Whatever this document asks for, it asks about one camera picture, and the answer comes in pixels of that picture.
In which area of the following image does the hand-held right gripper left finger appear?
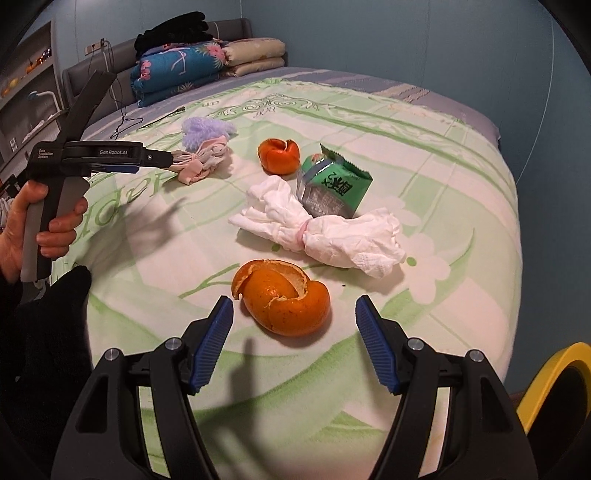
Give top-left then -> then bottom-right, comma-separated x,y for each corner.
51,295 -> 235,480

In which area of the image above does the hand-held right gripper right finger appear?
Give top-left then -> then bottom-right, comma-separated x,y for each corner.
355,295 -> 539,480

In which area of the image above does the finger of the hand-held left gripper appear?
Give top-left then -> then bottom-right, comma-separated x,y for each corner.
139,148 -> 175,171

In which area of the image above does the pink sock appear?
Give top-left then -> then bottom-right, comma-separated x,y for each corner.
168,137 -> 230,187

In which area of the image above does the purple fuzzy sock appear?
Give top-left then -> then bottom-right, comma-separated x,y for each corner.
181,116 -> 238,149

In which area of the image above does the orange mandarin peel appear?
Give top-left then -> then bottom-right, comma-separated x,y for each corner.
232,259 -> 332,337
257,137 -> 300,176

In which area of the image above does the green carton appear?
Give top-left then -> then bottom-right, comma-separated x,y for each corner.
297,144 -> 374,219

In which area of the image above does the yellow rimmed waste bin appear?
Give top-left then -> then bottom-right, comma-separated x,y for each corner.
516,342 -> 591,480

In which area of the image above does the person's left forearm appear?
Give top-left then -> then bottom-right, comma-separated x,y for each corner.
0,265 -> 93,480

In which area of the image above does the person's left hand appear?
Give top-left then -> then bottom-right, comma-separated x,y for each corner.
0,180 -> 89,285

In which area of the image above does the white desk lamp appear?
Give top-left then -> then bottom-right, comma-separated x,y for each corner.
28,90 -> 64,115

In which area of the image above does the folded blue floral quilt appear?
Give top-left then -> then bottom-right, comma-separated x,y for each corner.
129,41 -> 232,108

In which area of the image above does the black clothing pile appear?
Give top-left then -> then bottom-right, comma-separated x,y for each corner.
135,11 -> 209,52

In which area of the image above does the folded beige quilt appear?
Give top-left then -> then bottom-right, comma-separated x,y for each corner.
224,38 -> 288,78

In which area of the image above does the green printed blanket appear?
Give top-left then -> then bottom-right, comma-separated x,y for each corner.
48,78 -> 525,480

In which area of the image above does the grey bed with striped sheet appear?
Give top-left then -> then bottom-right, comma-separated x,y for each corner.
48,18 -> 527,480

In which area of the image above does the black cable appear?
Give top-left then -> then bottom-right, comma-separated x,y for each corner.
90,44 -> 185,139

